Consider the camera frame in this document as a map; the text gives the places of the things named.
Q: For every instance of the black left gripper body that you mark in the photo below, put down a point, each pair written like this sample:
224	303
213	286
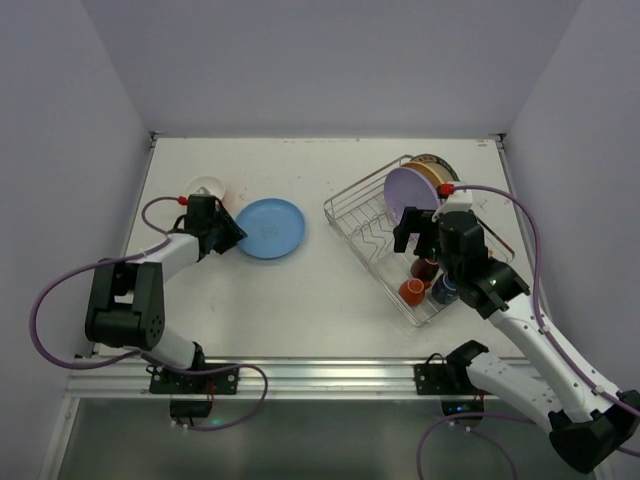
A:
222	232

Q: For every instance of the green rimmed printed plate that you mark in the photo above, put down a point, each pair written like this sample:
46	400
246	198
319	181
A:
434	159

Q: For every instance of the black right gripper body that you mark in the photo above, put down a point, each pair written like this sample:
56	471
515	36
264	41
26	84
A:
422	228

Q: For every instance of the tan yellow plate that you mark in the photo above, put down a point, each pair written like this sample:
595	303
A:
433	172

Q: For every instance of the lavender plate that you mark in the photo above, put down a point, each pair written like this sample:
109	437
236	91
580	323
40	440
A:
404	187

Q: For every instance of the orange bowl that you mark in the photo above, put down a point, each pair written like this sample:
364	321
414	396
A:
215	185

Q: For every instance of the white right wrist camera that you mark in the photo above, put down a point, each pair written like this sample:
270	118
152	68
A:
458	201

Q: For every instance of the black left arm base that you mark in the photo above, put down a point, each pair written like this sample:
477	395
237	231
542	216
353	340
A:
192	396

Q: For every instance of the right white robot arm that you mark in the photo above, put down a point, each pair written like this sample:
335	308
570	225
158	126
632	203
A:
586	417

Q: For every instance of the orange red mug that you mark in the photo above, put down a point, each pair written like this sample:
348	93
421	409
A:
413	291

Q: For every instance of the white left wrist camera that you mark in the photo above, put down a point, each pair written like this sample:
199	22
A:
202	190

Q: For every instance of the dark blue mug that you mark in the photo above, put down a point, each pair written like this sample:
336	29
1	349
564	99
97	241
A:
444	290

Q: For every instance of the dark maroon mug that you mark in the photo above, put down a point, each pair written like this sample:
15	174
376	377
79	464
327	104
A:
425	269

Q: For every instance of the aluminium mounting rail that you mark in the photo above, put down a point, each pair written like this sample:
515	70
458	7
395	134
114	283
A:
289	379

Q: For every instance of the light blue plate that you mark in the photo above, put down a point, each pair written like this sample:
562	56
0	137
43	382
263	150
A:
274	228

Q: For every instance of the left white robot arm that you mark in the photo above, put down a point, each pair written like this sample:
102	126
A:
126	307

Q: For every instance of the metal wire dish rack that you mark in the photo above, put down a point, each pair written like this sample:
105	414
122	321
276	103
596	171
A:
360	217

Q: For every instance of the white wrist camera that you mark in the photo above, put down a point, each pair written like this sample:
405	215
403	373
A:
202	190
458	201

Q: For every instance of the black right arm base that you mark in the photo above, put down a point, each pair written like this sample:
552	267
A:
449	382

